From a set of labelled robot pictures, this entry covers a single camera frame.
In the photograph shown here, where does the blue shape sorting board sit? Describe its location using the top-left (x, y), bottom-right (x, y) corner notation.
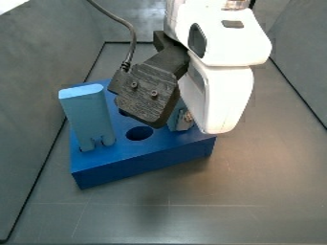
top-left (67, 78), bottom-right (217, 190)

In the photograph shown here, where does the black camera cable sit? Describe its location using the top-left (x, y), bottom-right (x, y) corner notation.
top-left (86, 0), bottom-right (137, 74)

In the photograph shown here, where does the light blue tall shaped block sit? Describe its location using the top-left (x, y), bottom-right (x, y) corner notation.
top-left (58, 83), bottom-right (114, 152)

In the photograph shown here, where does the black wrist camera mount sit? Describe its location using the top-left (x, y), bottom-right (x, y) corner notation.
top-left (106, 31), bottom-right (190, 128)

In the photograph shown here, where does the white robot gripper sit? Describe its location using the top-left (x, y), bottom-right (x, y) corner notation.
top-left (162, 0), bottom-right (272, 134)

